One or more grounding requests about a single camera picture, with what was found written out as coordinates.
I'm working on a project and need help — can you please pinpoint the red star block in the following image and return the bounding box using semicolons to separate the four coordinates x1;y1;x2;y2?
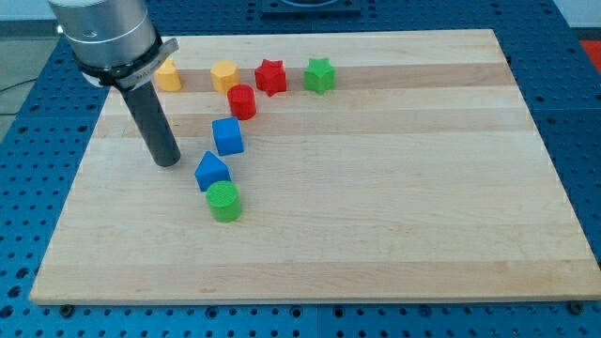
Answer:
254;59;287;97

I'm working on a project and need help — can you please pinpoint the blue cube block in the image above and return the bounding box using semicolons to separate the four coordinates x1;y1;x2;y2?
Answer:
211;117;244;156

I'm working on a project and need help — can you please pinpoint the yellow block behind arm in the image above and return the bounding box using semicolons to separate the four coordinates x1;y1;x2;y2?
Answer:
154;57;182;92

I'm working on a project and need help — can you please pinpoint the yellow hexagon block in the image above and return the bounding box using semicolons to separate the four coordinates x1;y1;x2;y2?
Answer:
210;60;240;94

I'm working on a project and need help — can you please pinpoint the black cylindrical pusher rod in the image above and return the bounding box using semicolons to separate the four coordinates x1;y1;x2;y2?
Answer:
121;82;180;167

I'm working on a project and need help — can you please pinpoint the black cable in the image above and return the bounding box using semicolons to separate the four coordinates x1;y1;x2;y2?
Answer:
0;78;38;94

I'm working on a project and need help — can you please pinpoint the red cylinder block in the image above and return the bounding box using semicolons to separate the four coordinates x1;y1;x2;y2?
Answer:
227;84;256;120

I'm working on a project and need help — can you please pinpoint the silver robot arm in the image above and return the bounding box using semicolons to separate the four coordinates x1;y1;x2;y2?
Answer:
49;0;178;91

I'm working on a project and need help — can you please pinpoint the blue triangular block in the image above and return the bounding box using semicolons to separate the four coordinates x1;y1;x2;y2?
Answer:
194;151;231;192

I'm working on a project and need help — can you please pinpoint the green cylinder block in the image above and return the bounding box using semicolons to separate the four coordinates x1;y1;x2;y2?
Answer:
206;180;242;223

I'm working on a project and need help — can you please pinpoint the green star block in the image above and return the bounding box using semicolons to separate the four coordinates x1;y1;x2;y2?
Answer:
304;57;336;95

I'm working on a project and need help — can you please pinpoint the wooden board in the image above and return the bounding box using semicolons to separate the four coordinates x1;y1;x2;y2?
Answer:
30;29;600;305

